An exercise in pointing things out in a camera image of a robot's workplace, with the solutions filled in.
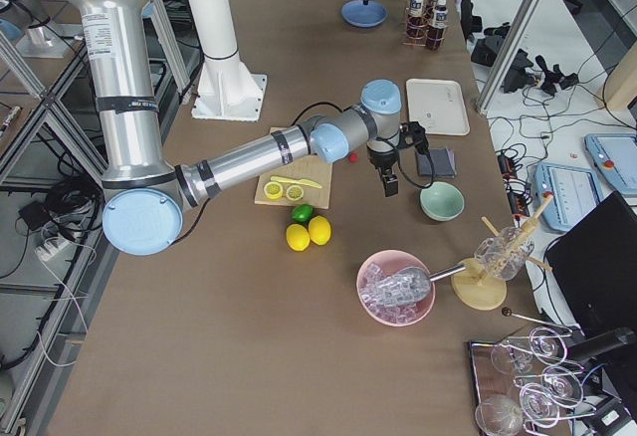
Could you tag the blue plate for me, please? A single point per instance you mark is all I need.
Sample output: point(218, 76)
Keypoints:
point(361, 14)

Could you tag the green ceramic bowl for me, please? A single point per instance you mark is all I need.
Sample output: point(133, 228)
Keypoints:
point(442, 201)

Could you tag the dark grey folded cloth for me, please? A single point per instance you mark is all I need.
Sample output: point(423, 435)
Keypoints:
point(440, 162)

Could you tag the wooden cutting board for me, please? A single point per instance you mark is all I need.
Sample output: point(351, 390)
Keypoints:
point(303, 166)

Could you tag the yellow lemon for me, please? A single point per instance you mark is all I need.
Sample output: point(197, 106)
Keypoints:
point(319, 230)
point(297, 237)

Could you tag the green lime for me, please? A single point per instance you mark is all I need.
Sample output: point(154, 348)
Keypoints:
point(303, 213)

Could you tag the beige rectangular tray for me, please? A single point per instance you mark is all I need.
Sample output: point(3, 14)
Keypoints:
point(438, 106)

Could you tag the lemon half slice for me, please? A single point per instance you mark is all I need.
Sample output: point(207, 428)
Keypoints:
point(273, 190)
point(294, 193)

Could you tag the metal ice scoop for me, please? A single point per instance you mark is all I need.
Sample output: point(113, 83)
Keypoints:
point(416, 284)

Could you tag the pink bowl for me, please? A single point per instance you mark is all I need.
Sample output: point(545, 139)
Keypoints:
point(391, 261)

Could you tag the yellow plastic knife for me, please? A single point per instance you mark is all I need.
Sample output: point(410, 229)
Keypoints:
point(302, 181)

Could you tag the clear plastic ice cubes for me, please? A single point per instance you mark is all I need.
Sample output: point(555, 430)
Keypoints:
point(377, 295)

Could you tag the clear glass mug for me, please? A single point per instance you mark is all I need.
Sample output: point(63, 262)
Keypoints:
point(504, 255)

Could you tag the wooden cup tree stand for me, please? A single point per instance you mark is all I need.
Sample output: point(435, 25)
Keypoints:
point(475, 287)

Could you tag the blue teach pendant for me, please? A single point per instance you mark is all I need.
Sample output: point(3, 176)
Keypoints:
point(576, 192)
point(614, 154)

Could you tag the black laptop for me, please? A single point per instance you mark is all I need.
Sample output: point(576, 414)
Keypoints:
point(594, 265)

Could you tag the wine glass rack tray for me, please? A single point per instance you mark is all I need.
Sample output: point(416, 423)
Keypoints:
point(488, 381)

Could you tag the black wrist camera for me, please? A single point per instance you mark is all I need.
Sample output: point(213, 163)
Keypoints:
point(413, 135)

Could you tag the copper wire bottle rack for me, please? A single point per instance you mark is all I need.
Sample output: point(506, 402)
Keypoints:
point(419, 36)

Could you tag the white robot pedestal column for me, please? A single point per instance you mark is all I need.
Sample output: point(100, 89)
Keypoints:
point(226, 88)

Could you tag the aluminium frame post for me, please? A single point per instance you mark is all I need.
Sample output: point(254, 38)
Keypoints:
point(506, 55)

